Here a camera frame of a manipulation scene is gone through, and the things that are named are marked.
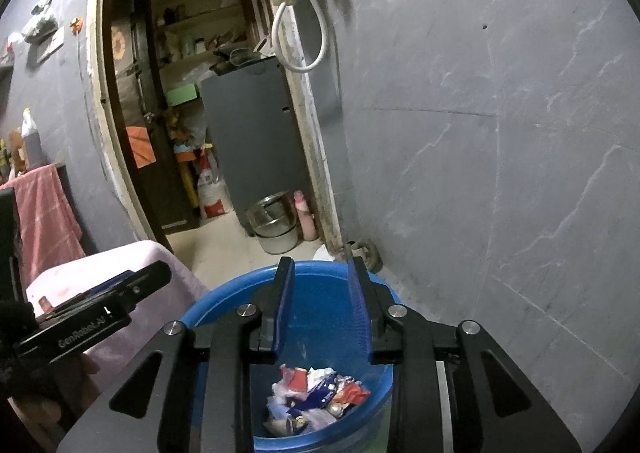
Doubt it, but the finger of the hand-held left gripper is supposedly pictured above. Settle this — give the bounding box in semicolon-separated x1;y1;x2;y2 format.
47;260;173;329

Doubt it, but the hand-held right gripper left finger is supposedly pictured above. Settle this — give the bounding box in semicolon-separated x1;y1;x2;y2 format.
56;256;297;453

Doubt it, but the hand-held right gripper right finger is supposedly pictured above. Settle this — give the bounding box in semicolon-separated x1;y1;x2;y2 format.
347;256;583;453

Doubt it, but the blue plastic bucket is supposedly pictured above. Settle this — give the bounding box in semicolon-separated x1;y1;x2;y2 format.
180;260;396;453

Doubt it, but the heap of wrappers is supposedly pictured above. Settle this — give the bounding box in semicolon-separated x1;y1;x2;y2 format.
264;364;373;438

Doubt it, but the person's left hand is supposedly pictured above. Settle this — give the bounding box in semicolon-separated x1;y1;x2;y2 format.
7;352;103;434

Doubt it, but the pink floral tablecloth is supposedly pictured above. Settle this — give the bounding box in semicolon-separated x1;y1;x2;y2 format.
25;239;211;384

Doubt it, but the small grey wheel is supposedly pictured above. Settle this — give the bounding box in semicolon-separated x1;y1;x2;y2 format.
350;240;381;271

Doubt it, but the steel pot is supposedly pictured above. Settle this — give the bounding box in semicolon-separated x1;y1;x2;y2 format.
246;192;301;255

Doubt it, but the pink bottle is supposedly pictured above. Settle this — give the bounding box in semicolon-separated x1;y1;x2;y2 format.
294;190;318;241

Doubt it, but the dark wooden door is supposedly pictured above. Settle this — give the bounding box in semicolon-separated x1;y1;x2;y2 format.
107;0;201;241

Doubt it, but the pink striped cloth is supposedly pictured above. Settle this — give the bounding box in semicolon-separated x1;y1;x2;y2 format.
0;164;86;284

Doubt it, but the orange cloth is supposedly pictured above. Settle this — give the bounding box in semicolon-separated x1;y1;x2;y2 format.
125;126;153;169

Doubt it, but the white bottle with dark liquid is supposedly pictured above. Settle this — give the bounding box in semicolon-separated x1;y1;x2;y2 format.
20;108;43;169

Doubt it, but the green box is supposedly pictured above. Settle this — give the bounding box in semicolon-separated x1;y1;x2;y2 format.
165;86;201;106

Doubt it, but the black pan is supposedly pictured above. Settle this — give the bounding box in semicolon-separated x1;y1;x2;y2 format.
212;47;266;74

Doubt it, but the wooden shelf unit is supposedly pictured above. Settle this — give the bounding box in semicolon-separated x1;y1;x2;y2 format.
147;0;256;84

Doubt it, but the white hanging bag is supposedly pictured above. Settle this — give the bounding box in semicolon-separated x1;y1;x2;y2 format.
22;0;63;41

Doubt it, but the cream door frame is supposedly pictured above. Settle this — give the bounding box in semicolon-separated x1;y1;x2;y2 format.
86;0;346;259

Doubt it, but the white hose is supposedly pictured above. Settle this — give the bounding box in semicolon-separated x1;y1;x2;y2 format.
271;0;331;74

